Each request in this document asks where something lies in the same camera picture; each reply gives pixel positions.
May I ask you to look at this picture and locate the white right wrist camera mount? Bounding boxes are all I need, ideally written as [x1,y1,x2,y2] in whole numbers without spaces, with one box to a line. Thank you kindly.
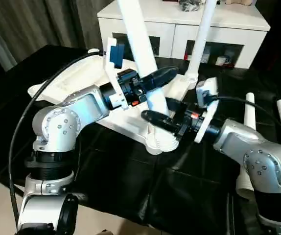
[194,77,219,144]

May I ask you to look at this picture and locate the black plastic bag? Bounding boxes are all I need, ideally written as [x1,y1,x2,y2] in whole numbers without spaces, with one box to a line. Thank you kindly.
[179,0,202,12]

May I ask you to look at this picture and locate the black left camera cable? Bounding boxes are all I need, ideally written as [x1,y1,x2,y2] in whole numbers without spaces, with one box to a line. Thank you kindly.
[8,50,107,226]

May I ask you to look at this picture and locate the white plastic table top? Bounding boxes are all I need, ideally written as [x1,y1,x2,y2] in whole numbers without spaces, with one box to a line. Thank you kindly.
[27,48,197,155]

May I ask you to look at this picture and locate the black work mat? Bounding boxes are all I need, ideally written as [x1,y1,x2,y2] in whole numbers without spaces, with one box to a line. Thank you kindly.
[0,44,281,235]

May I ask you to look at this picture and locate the white mug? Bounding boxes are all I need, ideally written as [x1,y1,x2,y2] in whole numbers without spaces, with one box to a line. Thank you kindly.
[215,56,229,66]

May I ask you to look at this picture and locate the white sideboard cabinet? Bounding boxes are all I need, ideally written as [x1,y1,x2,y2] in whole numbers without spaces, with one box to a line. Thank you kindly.
[96,0,271,69]

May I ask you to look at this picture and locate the beige plush toy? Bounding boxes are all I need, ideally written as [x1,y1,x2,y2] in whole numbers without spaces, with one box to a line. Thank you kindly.
[225,0,256,6]

